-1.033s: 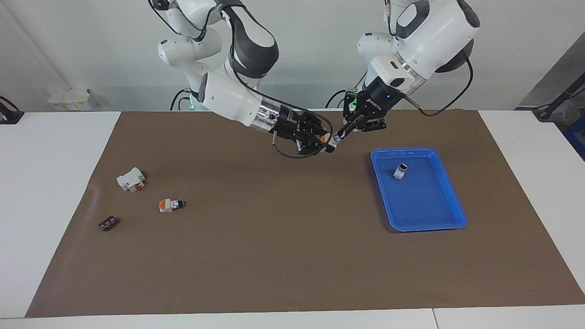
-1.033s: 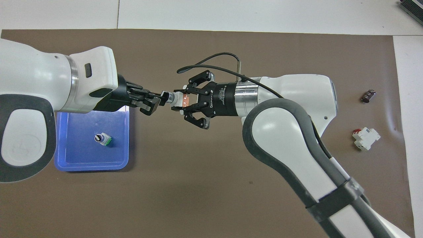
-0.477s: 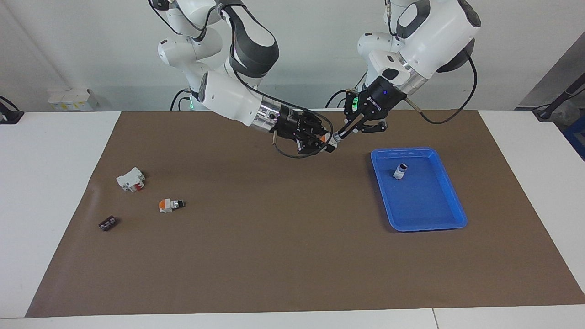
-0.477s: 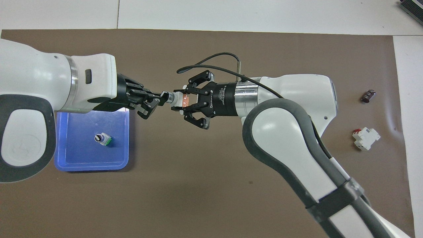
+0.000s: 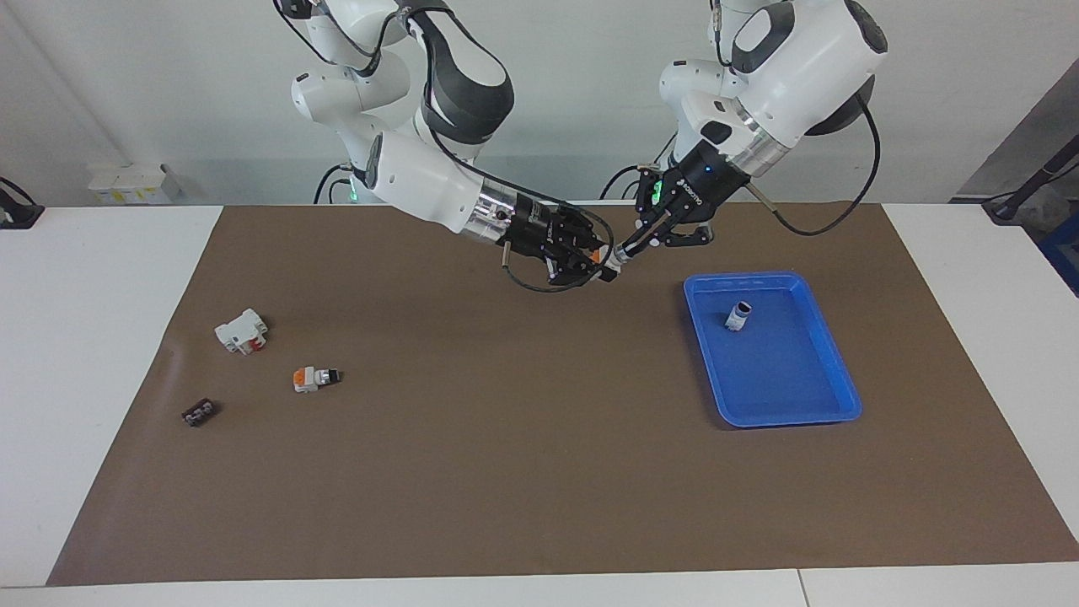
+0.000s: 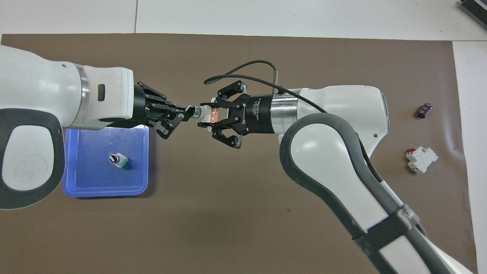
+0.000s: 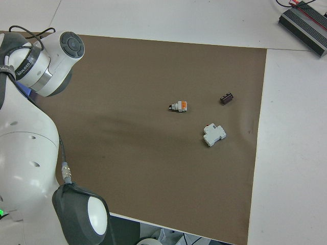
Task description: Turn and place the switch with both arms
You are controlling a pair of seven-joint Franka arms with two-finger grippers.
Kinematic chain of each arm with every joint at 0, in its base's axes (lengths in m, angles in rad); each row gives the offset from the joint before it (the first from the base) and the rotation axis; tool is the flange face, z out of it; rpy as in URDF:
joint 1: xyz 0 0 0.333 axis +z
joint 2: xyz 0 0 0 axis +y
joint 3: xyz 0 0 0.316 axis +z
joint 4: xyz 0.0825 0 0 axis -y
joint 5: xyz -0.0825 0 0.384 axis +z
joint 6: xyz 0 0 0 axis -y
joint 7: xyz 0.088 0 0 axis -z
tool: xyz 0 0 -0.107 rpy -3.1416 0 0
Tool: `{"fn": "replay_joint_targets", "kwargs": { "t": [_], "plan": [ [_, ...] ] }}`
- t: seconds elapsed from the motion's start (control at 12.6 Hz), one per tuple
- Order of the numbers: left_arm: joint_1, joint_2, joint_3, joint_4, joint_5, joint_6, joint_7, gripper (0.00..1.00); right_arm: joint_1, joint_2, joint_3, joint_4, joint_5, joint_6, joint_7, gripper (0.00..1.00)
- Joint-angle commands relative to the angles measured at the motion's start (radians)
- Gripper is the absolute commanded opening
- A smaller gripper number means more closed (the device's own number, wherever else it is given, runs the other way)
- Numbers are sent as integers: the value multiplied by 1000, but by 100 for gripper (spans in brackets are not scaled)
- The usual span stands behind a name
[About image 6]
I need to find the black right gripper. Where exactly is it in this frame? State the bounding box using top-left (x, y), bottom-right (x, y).
top-left (197, 80), bottom-right (275, 150)

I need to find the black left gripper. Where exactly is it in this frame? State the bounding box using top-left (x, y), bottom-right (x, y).
top-left (133, 81), bottom-right (194, 140)

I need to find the orange-based rotary switch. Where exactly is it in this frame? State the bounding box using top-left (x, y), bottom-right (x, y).
top-left (188, 104), bottom-right (220, 126)

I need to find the blue plastic tray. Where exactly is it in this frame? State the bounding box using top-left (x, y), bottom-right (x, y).
top-left (62, 124), bottom-right (150, 198)

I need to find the brown paper table mat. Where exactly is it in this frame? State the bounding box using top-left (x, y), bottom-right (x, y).
top-left (0, 33), bottom-right (478, 274)

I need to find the small dark terminal block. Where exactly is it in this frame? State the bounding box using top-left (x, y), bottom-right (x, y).
top-left (415, 102), bottom-right (434, 119)

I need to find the white circuit breaker red lever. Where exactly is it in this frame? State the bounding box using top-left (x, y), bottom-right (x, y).
top-left (405, 147), bottom-right (439, 174)

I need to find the grey finned metal device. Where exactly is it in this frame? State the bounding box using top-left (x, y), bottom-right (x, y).
top-left (458, 0), bottom-right (487, 20)

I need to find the green-based rotary switch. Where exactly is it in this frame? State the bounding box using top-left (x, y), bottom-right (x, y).
top-left (108, 152), bottom-right (130, 169)

